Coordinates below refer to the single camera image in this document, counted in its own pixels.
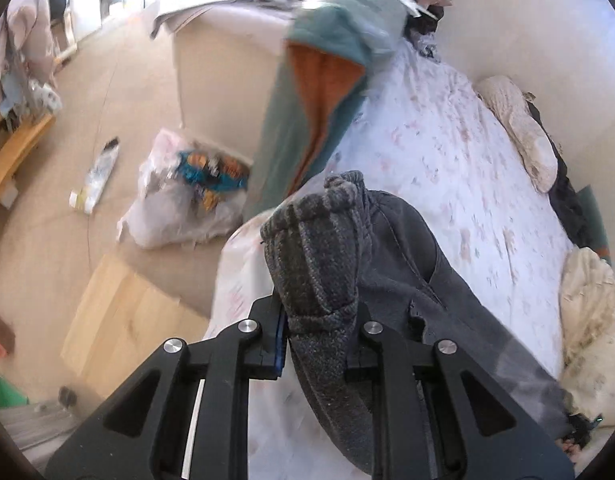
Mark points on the flat printed packet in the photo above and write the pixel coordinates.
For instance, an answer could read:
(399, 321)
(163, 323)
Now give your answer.
(99, 175)

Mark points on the wooden stool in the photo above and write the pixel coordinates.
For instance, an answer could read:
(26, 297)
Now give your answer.
(67, 35)

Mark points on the teal cushion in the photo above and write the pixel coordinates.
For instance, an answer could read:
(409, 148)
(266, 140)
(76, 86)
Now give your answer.
(595, 225)

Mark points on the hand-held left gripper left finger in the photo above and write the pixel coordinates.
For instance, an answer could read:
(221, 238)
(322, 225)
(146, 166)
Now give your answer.
(279, 350)

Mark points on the pile of pale clothes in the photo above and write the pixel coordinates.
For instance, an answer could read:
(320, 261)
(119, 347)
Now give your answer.
(22, 35)

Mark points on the grey pants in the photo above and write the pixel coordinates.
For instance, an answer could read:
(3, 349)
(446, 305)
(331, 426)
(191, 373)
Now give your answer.
(317, 260)

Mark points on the cream duvet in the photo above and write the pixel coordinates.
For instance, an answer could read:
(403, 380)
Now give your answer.
(592, 310)

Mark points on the teal and orange blanket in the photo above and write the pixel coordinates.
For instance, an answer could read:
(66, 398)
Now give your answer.
(287, 125)

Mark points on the bed with floral sheet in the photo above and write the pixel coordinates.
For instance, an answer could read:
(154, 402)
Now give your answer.
(437, 160)

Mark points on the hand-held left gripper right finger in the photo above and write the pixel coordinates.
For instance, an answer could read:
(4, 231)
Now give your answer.
(367, 360)

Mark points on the wooden bench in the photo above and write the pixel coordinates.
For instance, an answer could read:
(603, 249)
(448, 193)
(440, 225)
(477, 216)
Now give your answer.
(17, 160)

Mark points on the white cabinet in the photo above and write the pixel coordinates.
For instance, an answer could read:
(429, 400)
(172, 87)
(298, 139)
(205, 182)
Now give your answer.
(217, 85)

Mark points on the light wooden board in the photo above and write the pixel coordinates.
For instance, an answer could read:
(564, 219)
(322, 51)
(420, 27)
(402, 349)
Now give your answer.
(117, 320)

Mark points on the clear plastic bag of rubbish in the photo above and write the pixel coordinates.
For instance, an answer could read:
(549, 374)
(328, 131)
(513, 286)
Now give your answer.
(162, 210)

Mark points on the cream pillow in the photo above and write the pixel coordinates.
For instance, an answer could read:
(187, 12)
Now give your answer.
(522, 130)

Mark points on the green object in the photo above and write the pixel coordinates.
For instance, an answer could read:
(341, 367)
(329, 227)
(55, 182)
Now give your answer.
(9, 395)

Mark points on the dark clothes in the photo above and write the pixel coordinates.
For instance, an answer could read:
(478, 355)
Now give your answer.
(567, 200)

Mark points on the white papers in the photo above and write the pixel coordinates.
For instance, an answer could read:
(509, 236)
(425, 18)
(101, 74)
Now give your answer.
(202, 5)

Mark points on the dark patterned cloth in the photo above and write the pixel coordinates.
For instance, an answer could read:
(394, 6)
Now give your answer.
(427, 45)

